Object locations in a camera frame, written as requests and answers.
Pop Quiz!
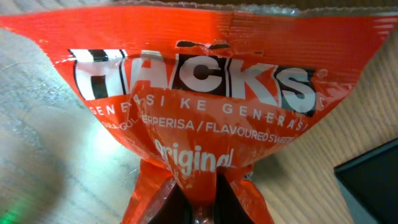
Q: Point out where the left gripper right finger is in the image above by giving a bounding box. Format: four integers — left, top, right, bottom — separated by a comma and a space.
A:
215, 174, 254, 224

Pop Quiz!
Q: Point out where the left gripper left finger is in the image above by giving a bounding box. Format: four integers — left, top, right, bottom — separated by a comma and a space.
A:
148, 185, 193, 224

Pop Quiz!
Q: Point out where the red Hacks candy bag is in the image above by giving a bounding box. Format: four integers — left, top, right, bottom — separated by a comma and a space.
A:
1, 1, 397, 223

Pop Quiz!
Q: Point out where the dark green open box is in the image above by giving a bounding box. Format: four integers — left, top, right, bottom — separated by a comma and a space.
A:
334, 139, 397, 224

